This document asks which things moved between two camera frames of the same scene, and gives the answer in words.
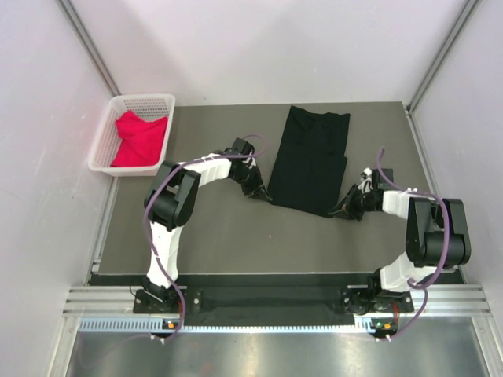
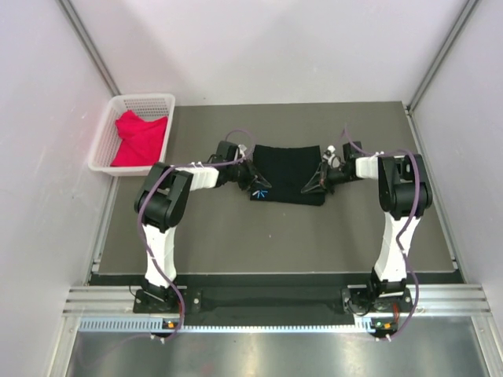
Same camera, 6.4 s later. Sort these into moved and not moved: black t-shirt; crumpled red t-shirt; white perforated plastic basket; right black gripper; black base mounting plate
Moved: right black gripper; black t-shirt
Not moved: white perforated plastic basket; crumpled red t-shirt; black base mounting plate
